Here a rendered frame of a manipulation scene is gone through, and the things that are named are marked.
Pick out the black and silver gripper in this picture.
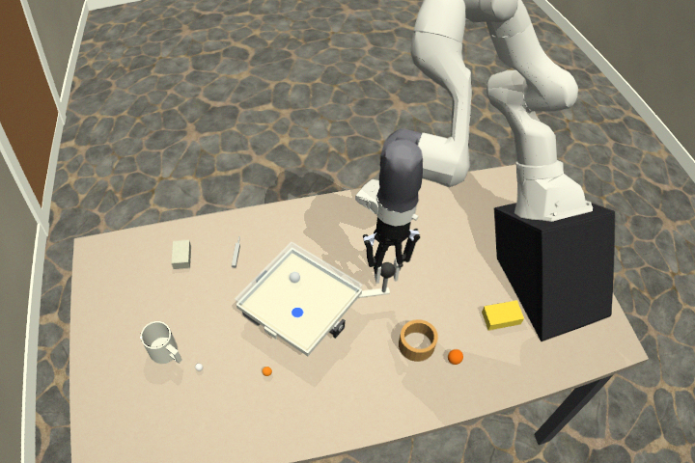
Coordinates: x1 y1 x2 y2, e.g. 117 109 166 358
363 217 420 284

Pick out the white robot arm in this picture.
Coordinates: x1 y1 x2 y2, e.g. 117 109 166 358
355 0 593 226

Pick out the tan hollow ring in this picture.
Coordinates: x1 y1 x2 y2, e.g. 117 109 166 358
399 319 438 362

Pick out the yellow rectangular block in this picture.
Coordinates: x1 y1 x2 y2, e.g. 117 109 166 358
482 300 524 330

